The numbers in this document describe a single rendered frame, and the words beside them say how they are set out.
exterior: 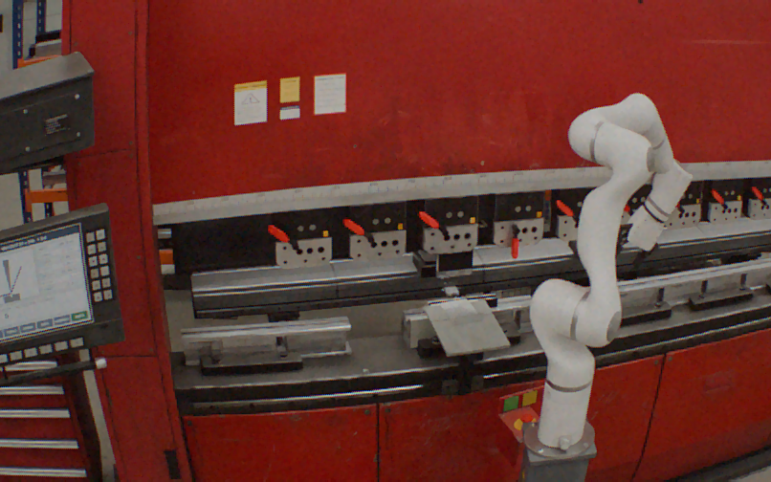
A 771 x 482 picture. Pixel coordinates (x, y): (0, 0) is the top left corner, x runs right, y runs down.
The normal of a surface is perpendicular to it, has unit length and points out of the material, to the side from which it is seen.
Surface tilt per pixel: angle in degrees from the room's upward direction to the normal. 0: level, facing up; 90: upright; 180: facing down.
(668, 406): 90
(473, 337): 0
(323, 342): 90
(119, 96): 90
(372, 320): 0
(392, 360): 0
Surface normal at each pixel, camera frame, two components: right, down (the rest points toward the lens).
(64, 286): 0.47, 0.39
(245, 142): 0.21, 0.43
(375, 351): 0.00, -0.90
